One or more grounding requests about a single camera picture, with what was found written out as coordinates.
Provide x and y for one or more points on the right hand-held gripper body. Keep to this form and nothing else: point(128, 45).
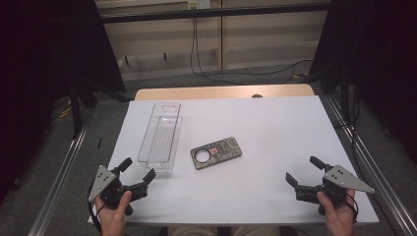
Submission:
point(341, 178)

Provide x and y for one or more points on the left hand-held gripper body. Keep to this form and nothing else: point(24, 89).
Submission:
point(103, 180)

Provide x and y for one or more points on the clear plastic package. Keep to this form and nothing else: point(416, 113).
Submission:
point(162, 137)

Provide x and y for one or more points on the patterned phone case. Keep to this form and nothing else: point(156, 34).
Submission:
point(223, 152)

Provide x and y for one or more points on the person's right hand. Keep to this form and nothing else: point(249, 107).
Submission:
point(339, 218)

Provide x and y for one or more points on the person's left hand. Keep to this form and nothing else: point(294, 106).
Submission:
point(113, 219)

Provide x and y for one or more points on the white table board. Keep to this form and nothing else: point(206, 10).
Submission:
point(262, 131)

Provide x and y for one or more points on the black stand pole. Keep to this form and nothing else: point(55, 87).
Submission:
point(76, 111)

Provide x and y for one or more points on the dark round table grommet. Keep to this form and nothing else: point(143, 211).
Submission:
point(256, 96)

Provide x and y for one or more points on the black curtain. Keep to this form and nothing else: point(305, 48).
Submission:
point(39, 65)
point(377, 49)

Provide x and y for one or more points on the black horizontal bar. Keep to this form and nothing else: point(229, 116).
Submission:
point(209, 13)

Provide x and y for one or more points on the metal floor rail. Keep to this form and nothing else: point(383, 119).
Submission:
point(59, 183)
point(383, 183)

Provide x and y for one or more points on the white wall socket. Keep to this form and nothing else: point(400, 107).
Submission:
point(199, 4)

